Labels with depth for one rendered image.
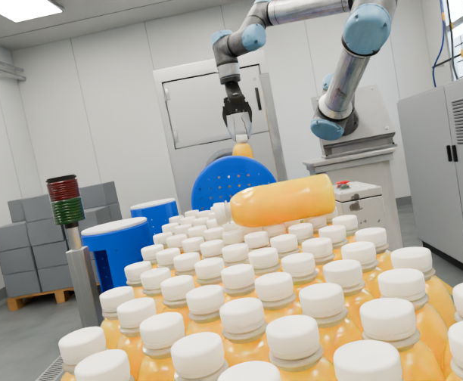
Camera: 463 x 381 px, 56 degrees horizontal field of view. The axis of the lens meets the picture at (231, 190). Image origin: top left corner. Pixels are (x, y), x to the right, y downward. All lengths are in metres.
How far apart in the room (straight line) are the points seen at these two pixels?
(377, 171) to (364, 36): 0.61
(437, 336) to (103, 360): 0.27
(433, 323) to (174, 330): 0.22
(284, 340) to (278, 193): 0.43
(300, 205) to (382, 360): 0.48
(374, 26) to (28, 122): 6.58
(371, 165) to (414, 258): 1.24
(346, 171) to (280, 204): 0.97
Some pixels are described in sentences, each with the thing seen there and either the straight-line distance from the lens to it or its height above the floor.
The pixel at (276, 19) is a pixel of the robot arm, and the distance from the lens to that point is 1.51.
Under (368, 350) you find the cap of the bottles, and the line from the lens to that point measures 0.30.
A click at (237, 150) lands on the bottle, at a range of 1.46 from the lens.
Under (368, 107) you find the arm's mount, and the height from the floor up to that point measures 1.32.
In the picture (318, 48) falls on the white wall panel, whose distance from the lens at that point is 6.76.
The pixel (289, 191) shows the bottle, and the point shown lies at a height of 1.16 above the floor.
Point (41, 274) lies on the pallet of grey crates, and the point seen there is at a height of 0.34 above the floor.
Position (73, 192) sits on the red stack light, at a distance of 0.97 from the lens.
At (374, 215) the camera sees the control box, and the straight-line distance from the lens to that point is 1.08.
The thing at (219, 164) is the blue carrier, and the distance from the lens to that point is 1.37.
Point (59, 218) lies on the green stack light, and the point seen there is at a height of 1.17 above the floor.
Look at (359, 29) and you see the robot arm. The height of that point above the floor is 1.50.
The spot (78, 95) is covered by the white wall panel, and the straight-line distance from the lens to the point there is 7.13.
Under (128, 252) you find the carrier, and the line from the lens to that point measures 1.82.
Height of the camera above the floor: 1.24
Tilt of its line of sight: 5 degrees down
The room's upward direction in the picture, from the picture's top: 11 degrees counter-clockwise
